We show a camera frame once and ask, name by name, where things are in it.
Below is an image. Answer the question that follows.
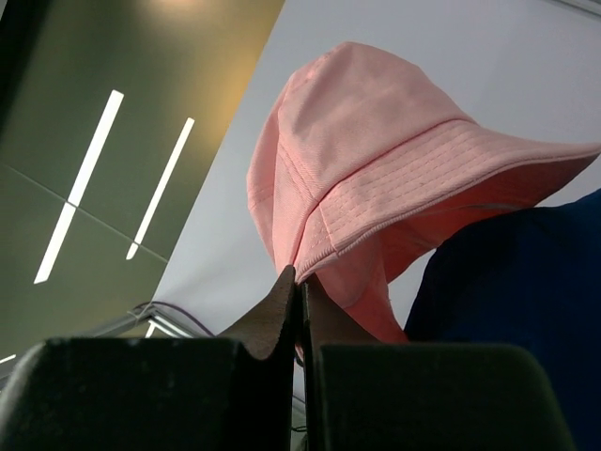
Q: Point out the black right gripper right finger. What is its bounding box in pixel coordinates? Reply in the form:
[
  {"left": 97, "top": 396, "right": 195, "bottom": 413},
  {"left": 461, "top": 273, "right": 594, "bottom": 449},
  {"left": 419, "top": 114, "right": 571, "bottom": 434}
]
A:
[{"left": 300, "top": 277, "right": 575, "bottom": 450}]

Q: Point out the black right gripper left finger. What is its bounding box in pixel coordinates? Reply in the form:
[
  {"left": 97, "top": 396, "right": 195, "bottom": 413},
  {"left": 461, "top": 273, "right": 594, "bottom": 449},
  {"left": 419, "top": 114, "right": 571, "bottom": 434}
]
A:
[{"left": 1, "top": 267, "right": 296, "bottom": 450}]

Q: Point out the dark blue bucket hat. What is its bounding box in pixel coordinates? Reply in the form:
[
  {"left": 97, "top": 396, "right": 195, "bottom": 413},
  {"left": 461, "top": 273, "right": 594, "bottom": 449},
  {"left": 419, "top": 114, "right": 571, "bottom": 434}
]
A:
[{"left": 405, "top": 193, "right": 600, "bottom": 450}]

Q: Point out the pink bucket hat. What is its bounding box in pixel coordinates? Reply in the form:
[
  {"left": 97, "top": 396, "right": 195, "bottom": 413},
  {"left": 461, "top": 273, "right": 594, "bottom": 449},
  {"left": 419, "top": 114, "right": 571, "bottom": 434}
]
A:
[{"left": 247, "top": 42, "right": 600, "bottom": 344}]

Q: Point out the ceiling light strip short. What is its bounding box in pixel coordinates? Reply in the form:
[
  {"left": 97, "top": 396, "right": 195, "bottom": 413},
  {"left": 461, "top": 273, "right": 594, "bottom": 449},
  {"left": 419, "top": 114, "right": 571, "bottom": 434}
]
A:
[{"left": 126, "top": 117, "right": 194, "bottom": 260}]

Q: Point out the ceiling light strip long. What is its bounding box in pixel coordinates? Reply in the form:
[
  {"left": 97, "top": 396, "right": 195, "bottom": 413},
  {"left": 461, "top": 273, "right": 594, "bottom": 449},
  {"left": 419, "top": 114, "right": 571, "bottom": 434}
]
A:
[{"left": 34, "top": 90, "right": 124, "bottom": 285}]

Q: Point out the aluminium frame post left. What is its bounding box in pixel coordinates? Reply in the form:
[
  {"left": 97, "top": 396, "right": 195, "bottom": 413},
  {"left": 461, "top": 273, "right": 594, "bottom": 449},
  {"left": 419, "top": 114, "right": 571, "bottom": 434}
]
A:
[{"left": 77, "top": 301, "right": 214, "bottom": 338}]

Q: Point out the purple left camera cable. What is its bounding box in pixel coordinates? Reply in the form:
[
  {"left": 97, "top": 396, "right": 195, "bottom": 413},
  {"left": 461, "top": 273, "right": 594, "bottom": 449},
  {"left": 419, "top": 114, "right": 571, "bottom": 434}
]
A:
[{"left": 149, "top": 303, "right": 215, "bottom": 337}]

